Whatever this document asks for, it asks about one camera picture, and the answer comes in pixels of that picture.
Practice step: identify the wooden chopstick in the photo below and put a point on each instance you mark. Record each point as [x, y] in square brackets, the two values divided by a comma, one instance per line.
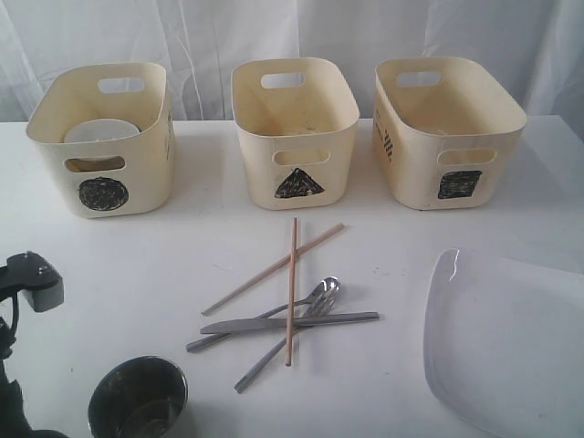
[291, 294]

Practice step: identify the wooden chopstick diagonal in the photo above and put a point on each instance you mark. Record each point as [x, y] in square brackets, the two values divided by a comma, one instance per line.
[282, 262]

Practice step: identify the stainless steel knife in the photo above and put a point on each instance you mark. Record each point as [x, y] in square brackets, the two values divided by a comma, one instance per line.
[253, 324]

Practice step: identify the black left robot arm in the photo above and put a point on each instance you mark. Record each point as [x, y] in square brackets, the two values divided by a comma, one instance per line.
[13, 420]

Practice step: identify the white backdrop curtain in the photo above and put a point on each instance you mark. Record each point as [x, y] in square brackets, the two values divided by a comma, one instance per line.
[533, 48]

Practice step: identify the stainless steel spoon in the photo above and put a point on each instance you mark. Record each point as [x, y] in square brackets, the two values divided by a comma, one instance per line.
[325, 287]

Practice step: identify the white ceramic bowl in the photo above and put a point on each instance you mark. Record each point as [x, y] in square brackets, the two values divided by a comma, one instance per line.
[99, 130]

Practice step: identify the cream bin with square mark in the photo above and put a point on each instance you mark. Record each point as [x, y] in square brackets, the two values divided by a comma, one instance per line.
[443, 131]

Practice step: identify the stainless steel cup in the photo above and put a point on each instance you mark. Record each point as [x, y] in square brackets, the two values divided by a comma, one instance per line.
[142, 397]

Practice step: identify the white square plate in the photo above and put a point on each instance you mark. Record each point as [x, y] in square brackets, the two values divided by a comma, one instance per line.
[503, 344]

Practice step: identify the cream bin with triangle mark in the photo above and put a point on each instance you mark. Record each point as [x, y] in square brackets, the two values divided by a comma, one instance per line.
[296, 121]

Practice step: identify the cream bin with circle mark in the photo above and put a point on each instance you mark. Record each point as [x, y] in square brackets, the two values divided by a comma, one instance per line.
[130, 175]

